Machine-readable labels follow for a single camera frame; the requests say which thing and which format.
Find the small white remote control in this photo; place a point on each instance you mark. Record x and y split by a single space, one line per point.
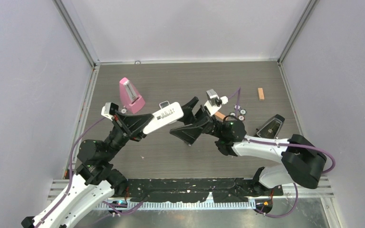
164 104

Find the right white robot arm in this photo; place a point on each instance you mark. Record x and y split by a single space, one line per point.
298 161

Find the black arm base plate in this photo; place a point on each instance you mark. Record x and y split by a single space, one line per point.
193 190

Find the small wooden block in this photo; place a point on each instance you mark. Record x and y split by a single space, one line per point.
261 94

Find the pink metronome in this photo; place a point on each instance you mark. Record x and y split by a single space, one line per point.
131 99

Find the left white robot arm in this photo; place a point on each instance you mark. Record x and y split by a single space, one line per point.
95 179

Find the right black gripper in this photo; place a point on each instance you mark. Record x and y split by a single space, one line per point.
190 133

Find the orange wooden block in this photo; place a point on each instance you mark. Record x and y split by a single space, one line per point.
219 116

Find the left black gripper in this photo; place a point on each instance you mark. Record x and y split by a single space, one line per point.
134 124

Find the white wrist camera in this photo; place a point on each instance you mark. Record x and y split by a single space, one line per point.
214 102
109 109

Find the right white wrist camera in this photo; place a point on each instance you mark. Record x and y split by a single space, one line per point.
214 102

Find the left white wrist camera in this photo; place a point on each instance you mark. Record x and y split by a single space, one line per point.
109 109

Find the large white remote control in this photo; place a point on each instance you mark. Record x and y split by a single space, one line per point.
163 117

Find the white slotted cable duct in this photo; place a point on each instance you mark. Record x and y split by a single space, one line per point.
206 205

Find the black metronome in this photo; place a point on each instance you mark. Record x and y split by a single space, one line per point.
271 127

